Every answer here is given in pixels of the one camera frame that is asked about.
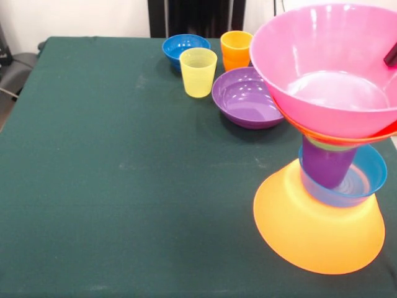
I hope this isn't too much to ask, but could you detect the grey office chair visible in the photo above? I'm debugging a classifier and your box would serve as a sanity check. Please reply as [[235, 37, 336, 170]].
[[0, 52, 40, 94]]

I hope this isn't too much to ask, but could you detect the large yellow-orange bowl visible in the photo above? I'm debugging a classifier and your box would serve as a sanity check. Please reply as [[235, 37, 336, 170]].
[[252, 158, 386, 276]]

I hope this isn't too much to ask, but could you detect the dark blue bowl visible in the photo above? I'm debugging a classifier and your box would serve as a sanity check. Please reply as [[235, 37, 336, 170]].
[[161, 34, 212, 71]]

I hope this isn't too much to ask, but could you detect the purple bowl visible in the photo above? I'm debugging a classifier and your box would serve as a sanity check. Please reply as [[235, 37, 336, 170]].
[[212, 66, 285, 130]]

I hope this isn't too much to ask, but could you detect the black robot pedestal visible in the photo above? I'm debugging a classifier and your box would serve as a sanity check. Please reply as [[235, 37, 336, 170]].
[[148, 0, 246, 38]]

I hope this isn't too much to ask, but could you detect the green bowl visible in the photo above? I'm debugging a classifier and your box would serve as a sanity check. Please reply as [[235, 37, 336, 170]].
[[305, 137, 359, 152]]

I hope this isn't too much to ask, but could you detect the black hanging power cable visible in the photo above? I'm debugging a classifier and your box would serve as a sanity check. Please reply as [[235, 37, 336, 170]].
[[272, 0, 288, 16]]

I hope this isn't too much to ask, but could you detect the light blue bowl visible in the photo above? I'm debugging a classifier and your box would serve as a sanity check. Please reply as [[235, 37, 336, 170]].
[[298, 144, 388, 209]]

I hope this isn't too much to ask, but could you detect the orange cup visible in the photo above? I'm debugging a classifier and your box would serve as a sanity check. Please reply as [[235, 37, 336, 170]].
[[220, 30, 254, 72]]

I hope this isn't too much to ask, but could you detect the red bowl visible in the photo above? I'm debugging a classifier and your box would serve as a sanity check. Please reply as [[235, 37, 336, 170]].
[[272, 95, 397, 147]]

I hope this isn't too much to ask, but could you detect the pink bowl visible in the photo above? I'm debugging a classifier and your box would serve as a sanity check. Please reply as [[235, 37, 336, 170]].
[[249, 2, 397, 139]]

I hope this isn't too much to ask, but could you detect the purple cup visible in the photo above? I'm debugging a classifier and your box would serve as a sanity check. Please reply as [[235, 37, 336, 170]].
[[300, 135, 357, 191]]

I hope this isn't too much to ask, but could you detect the dark green tablecloth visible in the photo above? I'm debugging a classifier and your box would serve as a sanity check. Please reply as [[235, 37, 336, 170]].
[[0, 36, 397, 298]]

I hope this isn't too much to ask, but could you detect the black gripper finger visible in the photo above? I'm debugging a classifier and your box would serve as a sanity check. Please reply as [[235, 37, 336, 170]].
[[383, 43, 397, 68]]

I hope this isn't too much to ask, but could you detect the yellow cup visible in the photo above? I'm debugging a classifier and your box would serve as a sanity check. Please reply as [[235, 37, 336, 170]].
[[179, 47, 218, 99]]

